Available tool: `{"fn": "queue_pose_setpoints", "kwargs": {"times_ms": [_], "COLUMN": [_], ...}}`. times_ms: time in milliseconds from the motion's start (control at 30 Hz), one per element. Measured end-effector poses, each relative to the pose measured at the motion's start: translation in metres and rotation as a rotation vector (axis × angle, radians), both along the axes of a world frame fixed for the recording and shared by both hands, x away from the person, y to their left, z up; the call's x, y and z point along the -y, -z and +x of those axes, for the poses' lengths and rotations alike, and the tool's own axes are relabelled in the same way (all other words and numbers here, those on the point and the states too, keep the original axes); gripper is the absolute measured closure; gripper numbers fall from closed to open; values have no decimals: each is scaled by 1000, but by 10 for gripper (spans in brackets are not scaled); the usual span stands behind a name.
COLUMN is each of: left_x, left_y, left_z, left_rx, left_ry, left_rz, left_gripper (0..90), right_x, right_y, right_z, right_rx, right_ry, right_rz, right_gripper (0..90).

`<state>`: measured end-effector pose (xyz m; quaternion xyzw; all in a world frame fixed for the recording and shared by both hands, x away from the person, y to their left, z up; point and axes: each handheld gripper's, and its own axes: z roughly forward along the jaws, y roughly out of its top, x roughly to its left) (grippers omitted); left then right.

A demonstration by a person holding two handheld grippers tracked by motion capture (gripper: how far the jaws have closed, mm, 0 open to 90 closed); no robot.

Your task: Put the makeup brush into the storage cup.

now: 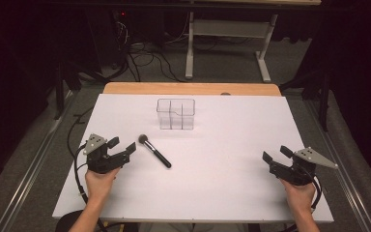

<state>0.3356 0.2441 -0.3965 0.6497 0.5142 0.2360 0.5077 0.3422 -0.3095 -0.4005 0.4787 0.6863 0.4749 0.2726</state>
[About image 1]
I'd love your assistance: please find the metal floor rail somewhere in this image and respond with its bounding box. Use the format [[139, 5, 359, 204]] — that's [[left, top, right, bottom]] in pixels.
[[0, 91, 79, 232], [304, 99, 371, 232]]

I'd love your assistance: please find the person's left hand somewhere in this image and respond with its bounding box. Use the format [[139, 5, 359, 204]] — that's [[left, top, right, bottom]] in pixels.
[[84, 165, 122, 204]]

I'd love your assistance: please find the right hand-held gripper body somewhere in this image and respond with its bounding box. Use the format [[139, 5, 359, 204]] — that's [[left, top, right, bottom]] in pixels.
[[269, 146, 339, 188]]

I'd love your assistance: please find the white board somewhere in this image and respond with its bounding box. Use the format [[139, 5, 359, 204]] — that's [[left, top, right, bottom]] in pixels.
[[51, 93, 335, 224]]

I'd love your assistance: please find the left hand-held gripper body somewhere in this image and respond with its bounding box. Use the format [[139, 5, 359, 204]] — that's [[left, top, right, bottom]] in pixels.
[[82, 132, 131, 175]]

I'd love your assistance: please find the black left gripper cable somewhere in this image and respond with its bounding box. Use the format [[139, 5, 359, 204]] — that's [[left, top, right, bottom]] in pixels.
[[72, 143, 108, 232]]

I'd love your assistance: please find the person's right hand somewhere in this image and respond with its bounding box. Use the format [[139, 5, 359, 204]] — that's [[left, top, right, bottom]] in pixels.
[[279, 178, 318, 215]]

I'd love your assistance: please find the black chair seat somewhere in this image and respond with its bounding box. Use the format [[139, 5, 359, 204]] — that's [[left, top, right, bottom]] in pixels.
[[55, 210, 85, 232]]

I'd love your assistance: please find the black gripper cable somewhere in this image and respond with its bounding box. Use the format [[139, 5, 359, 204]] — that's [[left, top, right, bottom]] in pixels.
[[302, 165, 324, 212], [72, 143, 108, 232]]

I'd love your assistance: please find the black makeup brush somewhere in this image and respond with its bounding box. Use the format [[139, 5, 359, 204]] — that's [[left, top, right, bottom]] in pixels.
[[137, 133, 173, 169]]

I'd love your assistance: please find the black floor cable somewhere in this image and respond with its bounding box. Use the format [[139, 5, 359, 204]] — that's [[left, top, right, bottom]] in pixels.
[[66, 106, 95, 160]]

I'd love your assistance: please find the clear plastic organizer box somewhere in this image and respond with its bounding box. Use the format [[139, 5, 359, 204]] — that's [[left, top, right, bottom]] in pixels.
[[156, 98, 196, 131]]

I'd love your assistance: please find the black stand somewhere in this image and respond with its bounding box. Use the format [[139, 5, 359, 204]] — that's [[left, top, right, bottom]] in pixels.
[[53, 60, 82, 121], [279, 70, 333, 132]]

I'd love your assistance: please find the tangle of black floor cables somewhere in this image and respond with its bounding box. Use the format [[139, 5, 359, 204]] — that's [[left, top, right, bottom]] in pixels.
[[109, 18, 187, 83]]

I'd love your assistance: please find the white metal desk frame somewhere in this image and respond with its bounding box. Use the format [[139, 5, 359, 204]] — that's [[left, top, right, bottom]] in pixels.
[[185, 11, 280, 83]]

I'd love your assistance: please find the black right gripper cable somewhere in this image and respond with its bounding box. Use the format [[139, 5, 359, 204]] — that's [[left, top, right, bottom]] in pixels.
[[302, 165, 324, 212]]

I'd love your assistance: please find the dark box with red light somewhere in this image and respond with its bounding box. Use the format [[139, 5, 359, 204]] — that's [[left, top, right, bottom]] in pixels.
[[86, 9, 128, 70]]

